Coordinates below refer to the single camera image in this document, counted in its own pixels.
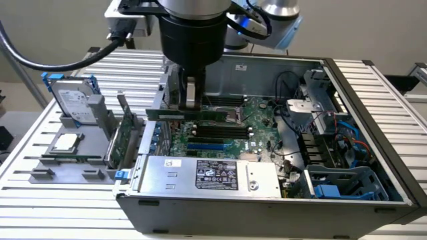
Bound grey parts rack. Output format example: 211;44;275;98
28;93;148;186

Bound black wire loop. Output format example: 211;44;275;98
275;71;303;101

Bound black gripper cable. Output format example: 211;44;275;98
226;0;274;40

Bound metal disk bay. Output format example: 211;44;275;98
286;69;350;136

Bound green graphics card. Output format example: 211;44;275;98
104;91;148;171

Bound black box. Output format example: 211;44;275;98
0;126;15;151

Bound black open PC case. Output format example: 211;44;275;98
111;48;427;237

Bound green motherboard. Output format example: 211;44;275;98
166;96;284;163

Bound silver power supply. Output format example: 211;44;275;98
138;156;283;198

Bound long black expansion slot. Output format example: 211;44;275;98
187;137;235;145

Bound thin black wire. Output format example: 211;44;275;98
270;141;302;158

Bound hard drive in blue caddy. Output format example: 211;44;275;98
41;71;102;128

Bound green RAM stick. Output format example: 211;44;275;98
40;153;103;161
146;108;230;124

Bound blue expansion slot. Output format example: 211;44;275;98
186;142;227;150

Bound silver chipset heatsink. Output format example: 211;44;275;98
240;152;262;162

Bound black RAM slot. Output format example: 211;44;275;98
204;99;247;104
192;126;252;133
204;101;247;106
192;122;252;130
192;133;254;140
204;96;247;101
192;130;252;136
204;94;247;99

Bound blue disk caddy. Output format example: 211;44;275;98
315;184;342;200

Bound silver hard disk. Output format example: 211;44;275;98
51;79;98;125

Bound blue wire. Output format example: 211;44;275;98
336;119;371;171

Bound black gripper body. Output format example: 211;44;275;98
159;13;228;73

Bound CPU socket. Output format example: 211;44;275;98
226;106;243;124

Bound silver CPU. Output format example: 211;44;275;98
52;133;84;152

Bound grey metal bar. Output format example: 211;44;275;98
0;32;49;108

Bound thick black camera cable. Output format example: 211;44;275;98
0;18;138;72

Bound black fan shroud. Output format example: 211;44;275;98
296;132;348;168

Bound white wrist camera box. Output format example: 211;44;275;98
104;0;158;38

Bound blue case latch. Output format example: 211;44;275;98
114;169;131;181

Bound orange wire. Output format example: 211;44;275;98
352;139;371;156

